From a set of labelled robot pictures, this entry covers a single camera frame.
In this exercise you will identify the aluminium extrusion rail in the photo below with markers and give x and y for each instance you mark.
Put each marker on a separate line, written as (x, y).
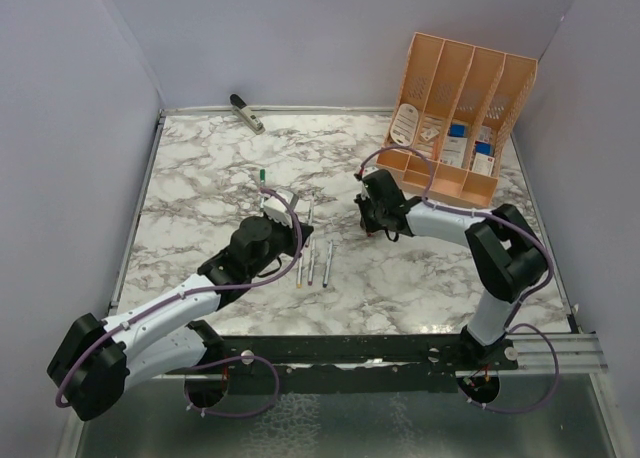
(575, 353)

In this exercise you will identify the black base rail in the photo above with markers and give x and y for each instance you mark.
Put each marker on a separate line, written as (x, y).
(348, 364)

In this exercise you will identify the white marker orange end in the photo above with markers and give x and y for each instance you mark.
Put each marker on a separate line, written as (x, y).
(300, 269)

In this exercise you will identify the white oval perforated plate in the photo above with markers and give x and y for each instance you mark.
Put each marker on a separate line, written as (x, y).
(404, 125)

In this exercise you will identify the white red card box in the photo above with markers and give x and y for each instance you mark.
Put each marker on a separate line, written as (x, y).
(483, 164)

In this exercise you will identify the white marker blue end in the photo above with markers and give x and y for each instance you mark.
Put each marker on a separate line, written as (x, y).
(328, 264)

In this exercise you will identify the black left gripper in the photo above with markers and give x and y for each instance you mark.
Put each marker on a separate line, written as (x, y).
(292, 234)

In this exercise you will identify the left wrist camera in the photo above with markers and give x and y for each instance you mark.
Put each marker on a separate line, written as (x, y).
(278, 209)

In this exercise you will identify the blue white box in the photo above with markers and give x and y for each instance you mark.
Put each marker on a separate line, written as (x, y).
(458, 130)

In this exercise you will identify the white marker purple end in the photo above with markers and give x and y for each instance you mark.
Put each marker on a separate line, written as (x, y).
(311, 264)

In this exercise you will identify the peach desk organizer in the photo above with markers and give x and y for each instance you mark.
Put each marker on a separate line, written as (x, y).
(454, 82)

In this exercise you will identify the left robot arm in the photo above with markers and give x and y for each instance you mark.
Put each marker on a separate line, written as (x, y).
(100, 359)

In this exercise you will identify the grey stapler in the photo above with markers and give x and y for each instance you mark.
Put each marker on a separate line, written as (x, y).
(246, 114)

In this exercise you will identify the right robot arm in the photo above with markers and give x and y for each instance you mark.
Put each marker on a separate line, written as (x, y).
(509, 259)

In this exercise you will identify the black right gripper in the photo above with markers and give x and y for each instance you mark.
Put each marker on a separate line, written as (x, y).
(368, 226)

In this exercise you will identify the white marker red end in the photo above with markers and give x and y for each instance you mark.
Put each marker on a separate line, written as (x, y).
(311, 210)

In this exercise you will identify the white marker green end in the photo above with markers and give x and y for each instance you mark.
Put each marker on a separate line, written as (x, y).
(262, 182)

